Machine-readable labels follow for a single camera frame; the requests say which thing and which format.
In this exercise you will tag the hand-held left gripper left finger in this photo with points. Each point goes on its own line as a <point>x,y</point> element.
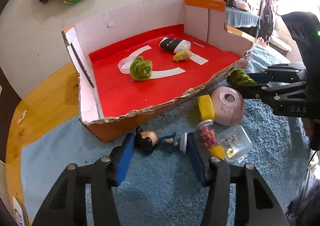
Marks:
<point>125,158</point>

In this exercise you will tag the orange cardboard box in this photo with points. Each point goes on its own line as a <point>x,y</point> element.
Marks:
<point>150,93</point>

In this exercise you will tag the black and white package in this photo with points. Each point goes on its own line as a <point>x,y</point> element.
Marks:
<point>170,43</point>

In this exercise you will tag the blue fluffy towel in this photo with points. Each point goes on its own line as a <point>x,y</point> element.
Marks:
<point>160,196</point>

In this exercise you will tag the pink dress figurine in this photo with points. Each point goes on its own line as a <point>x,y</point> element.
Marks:
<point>207,137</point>

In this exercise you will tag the blue grey tablecloth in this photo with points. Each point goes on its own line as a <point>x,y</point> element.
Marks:
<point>242,17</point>

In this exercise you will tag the small pale yellow yarn bundle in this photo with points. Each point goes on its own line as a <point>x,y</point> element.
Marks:
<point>182,55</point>

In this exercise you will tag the green yarn bundle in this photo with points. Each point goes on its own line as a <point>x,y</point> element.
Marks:
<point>238,77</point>
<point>141,69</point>

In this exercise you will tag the clear plastic box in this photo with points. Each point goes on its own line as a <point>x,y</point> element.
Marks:
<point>235,141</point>

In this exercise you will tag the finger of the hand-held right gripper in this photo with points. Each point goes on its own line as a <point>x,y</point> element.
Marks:
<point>282,73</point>
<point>257,92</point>

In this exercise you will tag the white round device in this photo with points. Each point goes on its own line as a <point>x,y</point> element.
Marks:
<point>18,213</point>

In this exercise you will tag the clear round lid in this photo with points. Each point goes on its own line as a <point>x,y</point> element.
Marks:
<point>123,63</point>

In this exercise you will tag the black-haired figurine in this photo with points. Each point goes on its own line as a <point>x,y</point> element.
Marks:
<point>147,141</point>

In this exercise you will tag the pink round container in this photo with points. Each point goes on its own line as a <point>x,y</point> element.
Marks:
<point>228,113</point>

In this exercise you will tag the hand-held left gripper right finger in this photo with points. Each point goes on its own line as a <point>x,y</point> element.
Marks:
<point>196,161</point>

